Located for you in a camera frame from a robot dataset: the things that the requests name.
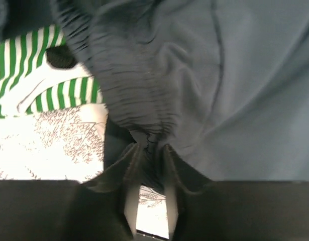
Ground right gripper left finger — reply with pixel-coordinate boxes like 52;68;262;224
0;144;143;240

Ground green white striped shorts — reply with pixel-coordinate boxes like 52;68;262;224
0;25;102;119

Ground dark navy shorts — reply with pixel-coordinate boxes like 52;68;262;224
0;1;309;190

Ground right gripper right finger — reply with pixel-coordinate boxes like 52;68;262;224
162;145;309;240

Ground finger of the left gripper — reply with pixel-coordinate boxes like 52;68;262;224
46;46;76;69

